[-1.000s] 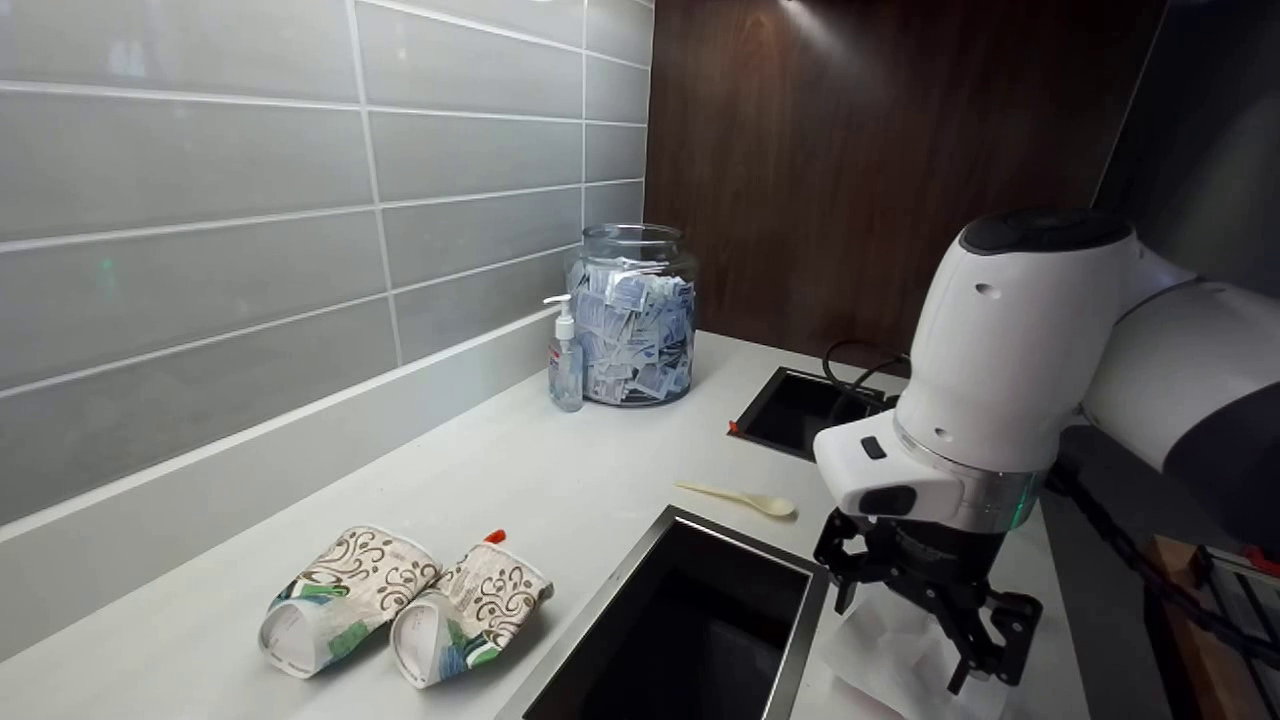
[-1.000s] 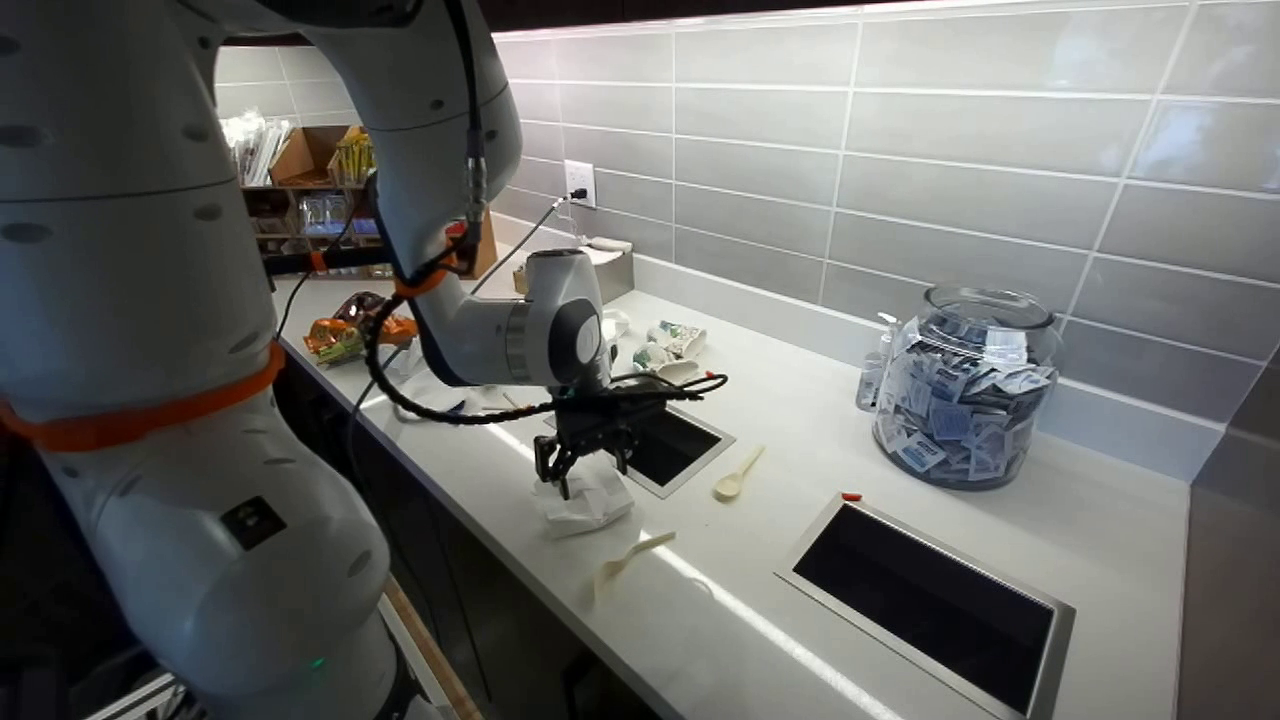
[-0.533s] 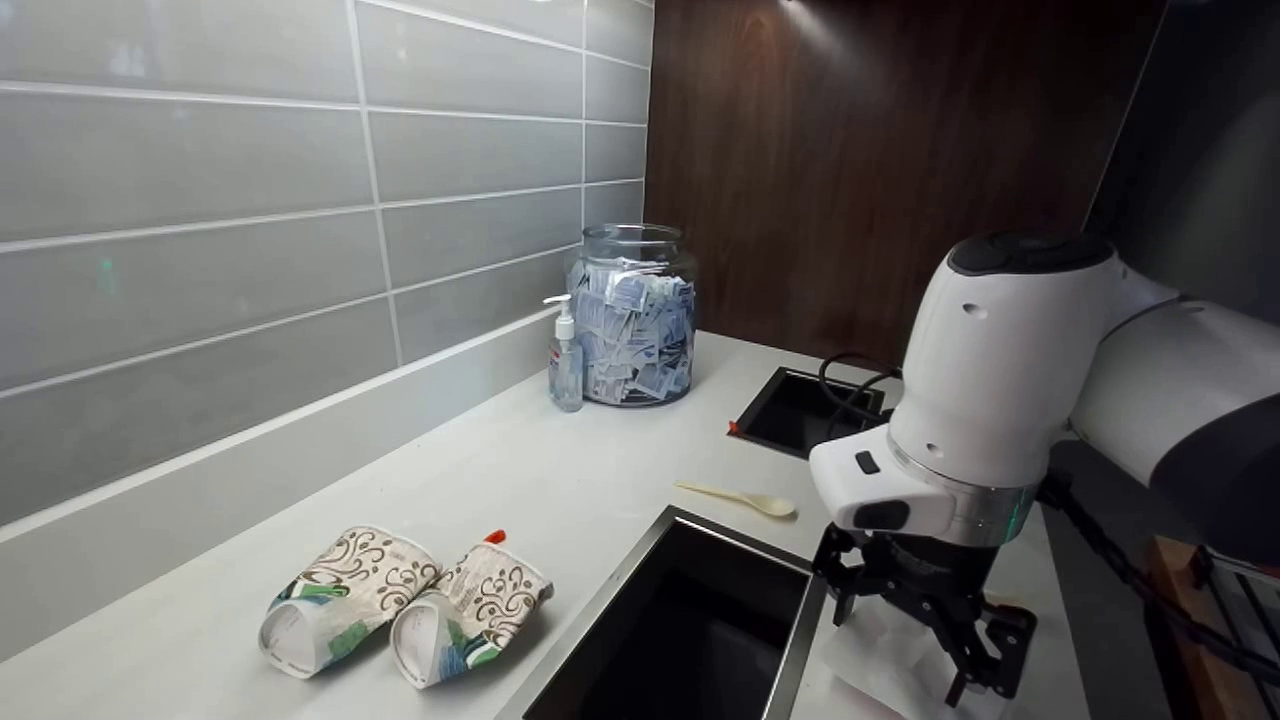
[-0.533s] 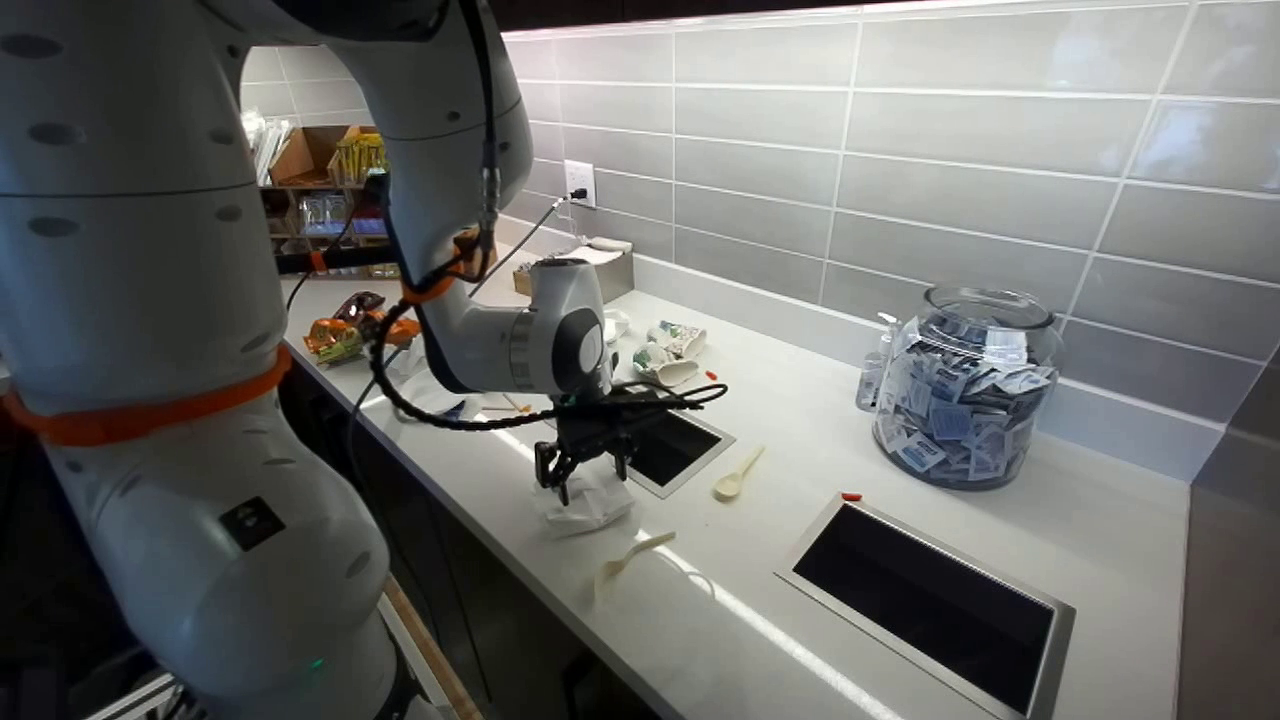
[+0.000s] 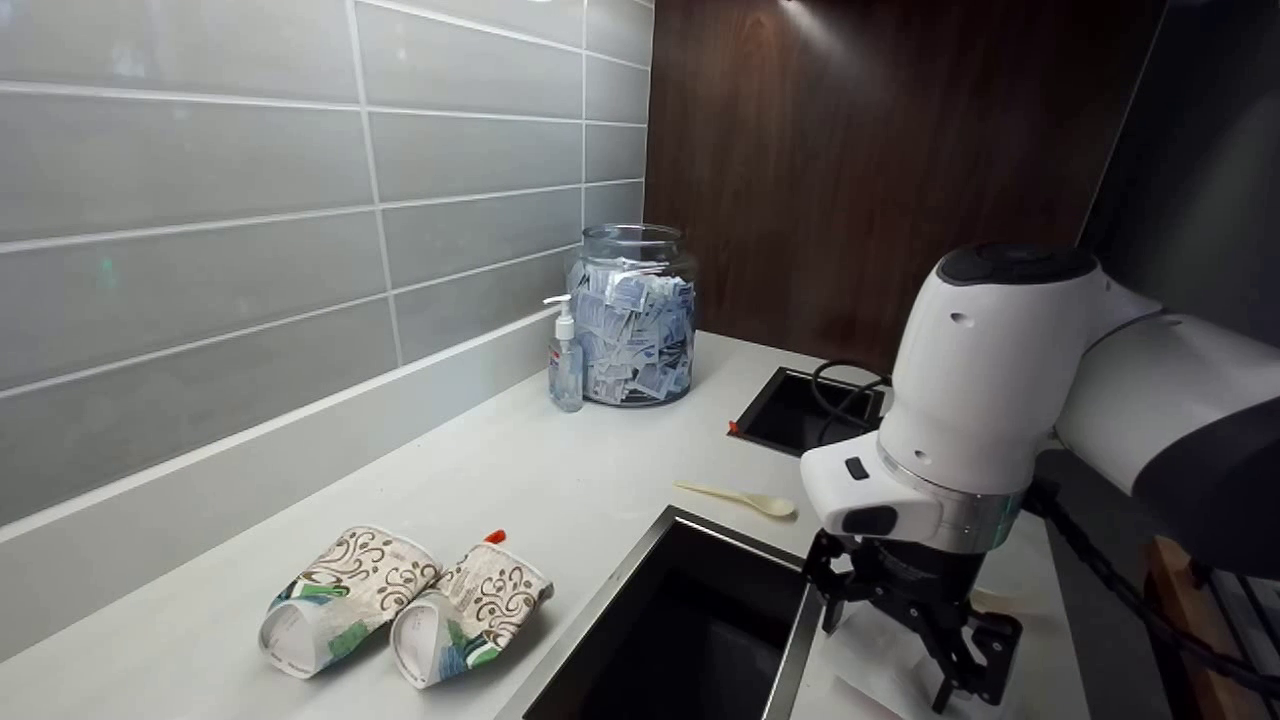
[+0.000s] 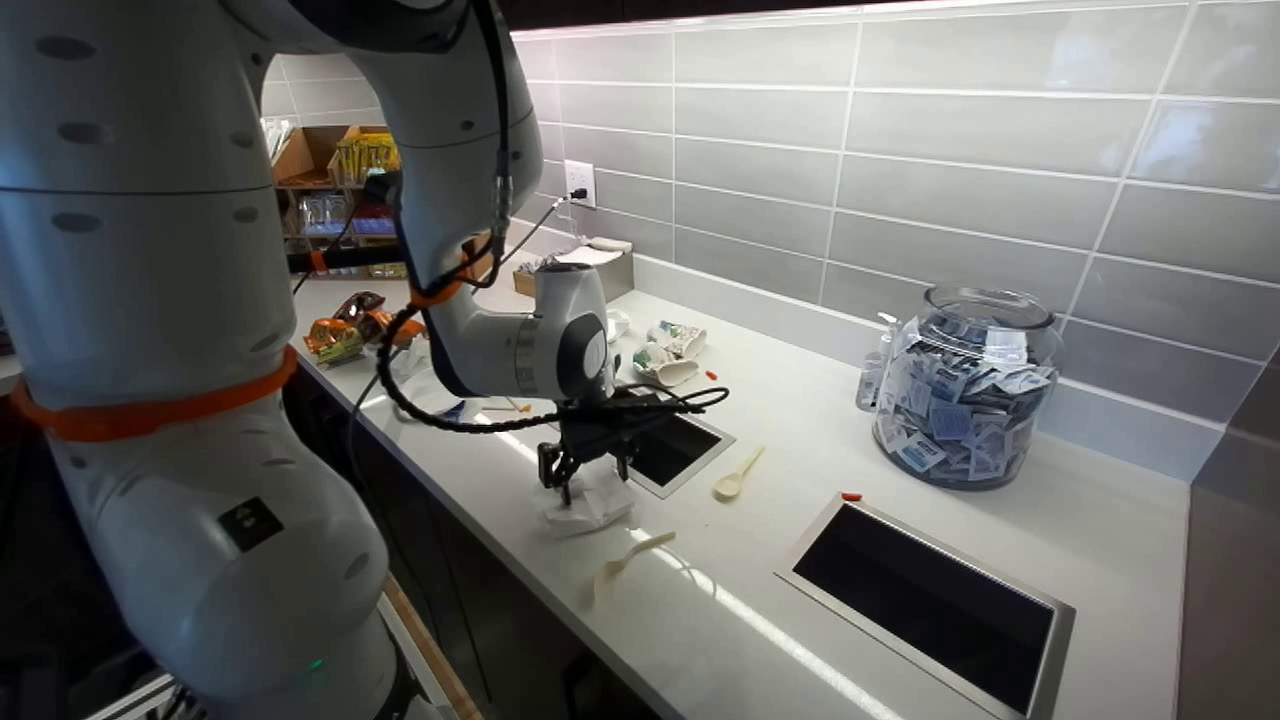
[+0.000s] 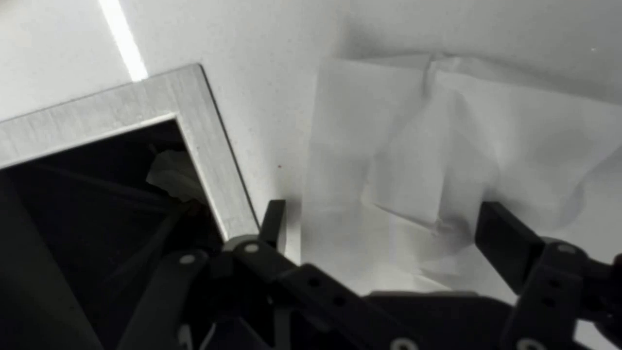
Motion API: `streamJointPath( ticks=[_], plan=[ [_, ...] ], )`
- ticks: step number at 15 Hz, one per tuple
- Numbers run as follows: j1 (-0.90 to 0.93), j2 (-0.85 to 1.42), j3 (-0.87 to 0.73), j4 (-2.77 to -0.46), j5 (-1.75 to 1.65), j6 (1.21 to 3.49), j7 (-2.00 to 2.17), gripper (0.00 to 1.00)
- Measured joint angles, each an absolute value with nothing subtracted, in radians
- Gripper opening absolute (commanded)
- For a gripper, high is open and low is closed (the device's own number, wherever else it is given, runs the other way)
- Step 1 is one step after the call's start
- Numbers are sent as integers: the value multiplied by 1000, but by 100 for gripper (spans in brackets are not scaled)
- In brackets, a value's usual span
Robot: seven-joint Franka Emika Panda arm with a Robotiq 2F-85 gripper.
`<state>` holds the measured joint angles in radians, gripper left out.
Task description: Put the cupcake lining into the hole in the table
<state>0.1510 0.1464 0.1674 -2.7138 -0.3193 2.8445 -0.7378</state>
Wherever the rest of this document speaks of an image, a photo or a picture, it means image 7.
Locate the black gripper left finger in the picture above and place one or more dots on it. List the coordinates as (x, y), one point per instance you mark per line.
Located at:
(195, 298)

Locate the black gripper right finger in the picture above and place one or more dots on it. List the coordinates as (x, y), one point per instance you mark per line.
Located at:
(557, 298)

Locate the steel-framed table hole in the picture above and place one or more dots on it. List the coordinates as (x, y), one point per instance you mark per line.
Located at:
(98, 117)

